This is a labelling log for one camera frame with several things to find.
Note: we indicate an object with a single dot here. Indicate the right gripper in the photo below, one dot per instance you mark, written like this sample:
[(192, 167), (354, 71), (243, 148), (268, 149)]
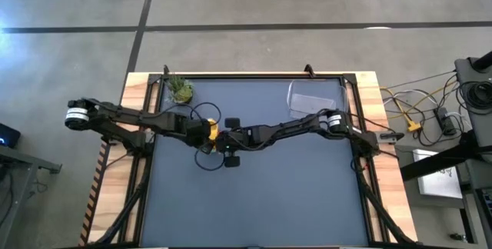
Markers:
[(238, 139)]

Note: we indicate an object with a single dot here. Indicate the grey side table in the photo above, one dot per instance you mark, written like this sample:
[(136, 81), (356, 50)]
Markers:
[(15, 164)]

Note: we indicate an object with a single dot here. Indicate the grey equipment stand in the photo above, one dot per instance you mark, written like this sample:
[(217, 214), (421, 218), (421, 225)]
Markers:
[(476, 87)]

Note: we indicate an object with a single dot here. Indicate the black table clamp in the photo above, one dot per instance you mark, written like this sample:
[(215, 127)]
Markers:
[(166, 70), (308, 70)]

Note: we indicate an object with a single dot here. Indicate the black device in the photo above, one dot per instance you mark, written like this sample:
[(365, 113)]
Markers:
[(8, 135)]

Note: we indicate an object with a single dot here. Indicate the grey-blue table mat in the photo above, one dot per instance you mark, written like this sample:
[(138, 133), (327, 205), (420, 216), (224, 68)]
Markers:
[(288, 203)]

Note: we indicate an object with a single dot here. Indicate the potted succulent plant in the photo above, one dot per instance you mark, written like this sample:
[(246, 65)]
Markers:
[(180, 89)]

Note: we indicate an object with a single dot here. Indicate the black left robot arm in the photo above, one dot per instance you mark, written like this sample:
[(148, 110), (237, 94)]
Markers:
[(127, 116)]

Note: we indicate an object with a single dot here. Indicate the yellow measuring cup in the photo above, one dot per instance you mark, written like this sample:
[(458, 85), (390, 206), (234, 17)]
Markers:
[(213, 130)]

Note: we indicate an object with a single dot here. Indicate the yellow plug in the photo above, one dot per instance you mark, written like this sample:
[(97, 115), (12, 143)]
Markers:
[(413, 127)]

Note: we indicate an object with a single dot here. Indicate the black power strip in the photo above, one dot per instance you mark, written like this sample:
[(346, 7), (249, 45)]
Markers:
[(446, 121)]

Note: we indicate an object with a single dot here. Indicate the clear plastic basket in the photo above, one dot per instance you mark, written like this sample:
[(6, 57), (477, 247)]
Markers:
[(315, 99)]

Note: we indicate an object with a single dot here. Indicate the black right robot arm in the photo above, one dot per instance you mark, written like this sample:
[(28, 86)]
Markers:
[(292, 128)]

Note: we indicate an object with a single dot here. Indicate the black aluminium table frame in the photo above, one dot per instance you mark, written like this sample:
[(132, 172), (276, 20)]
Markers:
[(250, 76)]

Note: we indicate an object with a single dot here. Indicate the white box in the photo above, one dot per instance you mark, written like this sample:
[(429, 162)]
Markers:
[(438, 176)]

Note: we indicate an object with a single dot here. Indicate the striped hazard tape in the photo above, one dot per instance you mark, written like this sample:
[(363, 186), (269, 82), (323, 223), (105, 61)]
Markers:
[(94, 195)]

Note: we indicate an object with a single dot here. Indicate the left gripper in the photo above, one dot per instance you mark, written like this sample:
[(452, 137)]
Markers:
[(199, 131)]

